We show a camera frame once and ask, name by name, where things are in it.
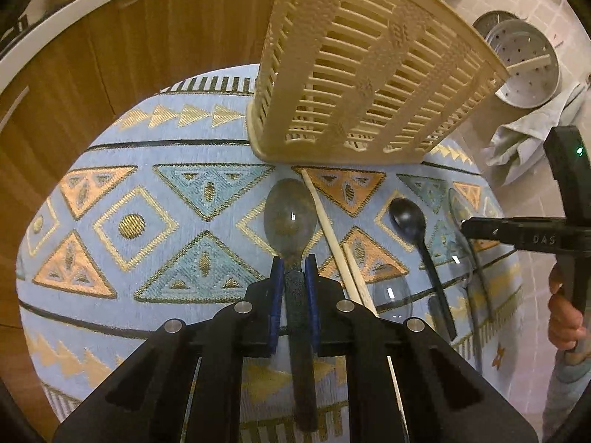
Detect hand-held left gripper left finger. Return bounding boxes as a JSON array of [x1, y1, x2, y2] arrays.
[[53, 257, 284, 443]]

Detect person's right forearm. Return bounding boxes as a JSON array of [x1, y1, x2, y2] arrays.
[[541, 350, 591, 443]]

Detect wooden kitchen cabinets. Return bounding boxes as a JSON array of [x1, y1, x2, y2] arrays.
[[0, 0, 288, 435]]

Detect blue patterned tablecloth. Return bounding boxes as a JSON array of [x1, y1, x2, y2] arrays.
[[15, 63, 526, 443]]

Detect beige plastic utensil basket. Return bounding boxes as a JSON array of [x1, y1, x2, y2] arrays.
[[246, 0, 511, 165]]

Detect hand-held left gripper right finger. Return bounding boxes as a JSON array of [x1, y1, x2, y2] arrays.
[[305, 254, 539, 443]]

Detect white kitchen countertop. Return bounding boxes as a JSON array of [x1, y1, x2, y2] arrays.
[[0, 0, 289, 81]]

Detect round metal steamer tray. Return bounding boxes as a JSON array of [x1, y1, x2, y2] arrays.
[[472, 9, 563, 110]]

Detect grey hanging towel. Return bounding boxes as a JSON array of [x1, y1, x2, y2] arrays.
[[482, 80, 591, 186]]

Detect person's right hand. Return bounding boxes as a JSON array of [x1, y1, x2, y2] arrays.
[[547, 263, 587, 353]]

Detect black plastic spoon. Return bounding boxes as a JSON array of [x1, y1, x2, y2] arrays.
[[388, 198, 458, 341]]

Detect grey translucent spoon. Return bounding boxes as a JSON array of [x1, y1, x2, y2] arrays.
[[262, 178, 320, 432]]

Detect wooden chopstick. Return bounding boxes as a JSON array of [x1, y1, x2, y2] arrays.
[[301, 170, 409, 443], [342, 245, 372, 311]]

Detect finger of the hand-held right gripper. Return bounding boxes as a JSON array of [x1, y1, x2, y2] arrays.
[[462, 216, 573, 255]]

